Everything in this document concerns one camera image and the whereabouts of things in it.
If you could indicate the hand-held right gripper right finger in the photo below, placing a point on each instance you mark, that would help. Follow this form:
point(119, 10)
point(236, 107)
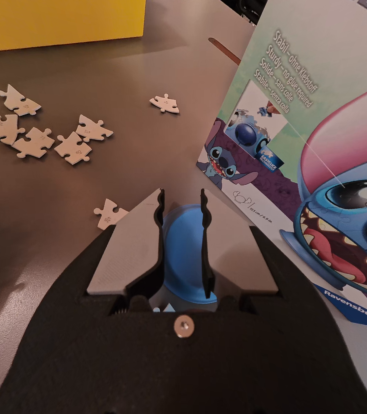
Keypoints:
point(238, 255)

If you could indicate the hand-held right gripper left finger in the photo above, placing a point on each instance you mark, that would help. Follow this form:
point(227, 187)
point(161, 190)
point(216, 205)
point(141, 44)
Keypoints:
point(125, 252)

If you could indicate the single white puzzle piece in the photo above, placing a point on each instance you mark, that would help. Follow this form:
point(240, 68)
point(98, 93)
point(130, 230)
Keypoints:
point(165, 103)
point(109, 216)

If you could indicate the yellow plastic bin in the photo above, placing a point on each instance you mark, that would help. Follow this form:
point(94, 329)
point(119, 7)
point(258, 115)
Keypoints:
point(57, 26)

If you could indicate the printed cardboard puzzle box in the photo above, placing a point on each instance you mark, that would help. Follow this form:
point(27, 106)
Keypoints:
point(300, 64)

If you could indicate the blue plastic stand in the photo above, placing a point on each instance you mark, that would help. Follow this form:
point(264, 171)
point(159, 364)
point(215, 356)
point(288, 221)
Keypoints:
point(183, 252)

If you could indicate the dark office chair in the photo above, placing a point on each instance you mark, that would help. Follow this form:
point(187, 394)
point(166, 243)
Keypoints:
point(245, 11)

